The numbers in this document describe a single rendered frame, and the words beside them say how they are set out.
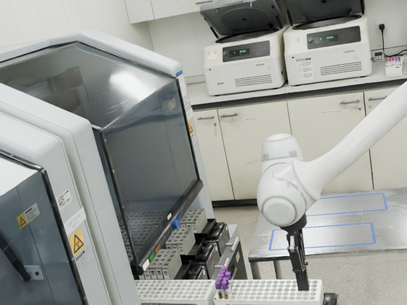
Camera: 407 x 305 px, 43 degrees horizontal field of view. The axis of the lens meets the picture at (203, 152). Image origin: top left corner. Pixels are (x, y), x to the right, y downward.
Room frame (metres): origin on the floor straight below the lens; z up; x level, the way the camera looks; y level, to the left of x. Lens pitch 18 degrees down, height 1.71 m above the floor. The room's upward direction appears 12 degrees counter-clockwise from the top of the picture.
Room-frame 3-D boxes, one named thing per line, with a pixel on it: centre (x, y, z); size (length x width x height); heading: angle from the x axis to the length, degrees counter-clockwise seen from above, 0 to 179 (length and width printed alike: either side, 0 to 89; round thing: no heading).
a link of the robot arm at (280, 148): (1.21, -0.19, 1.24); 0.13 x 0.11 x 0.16; 165
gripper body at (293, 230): (1.23, -0.19, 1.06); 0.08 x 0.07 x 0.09; 159
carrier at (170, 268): (1.53, 0.18, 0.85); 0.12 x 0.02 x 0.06; 160
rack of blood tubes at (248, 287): (1.26, -0.10, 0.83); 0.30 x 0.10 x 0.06; 69
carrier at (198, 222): (1.81, 0.07, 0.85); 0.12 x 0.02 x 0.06; 158
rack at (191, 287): (1.37, 0.20, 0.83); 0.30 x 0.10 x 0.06; 69
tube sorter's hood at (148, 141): (1.69, 0.37, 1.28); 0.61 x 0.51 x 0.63; 159
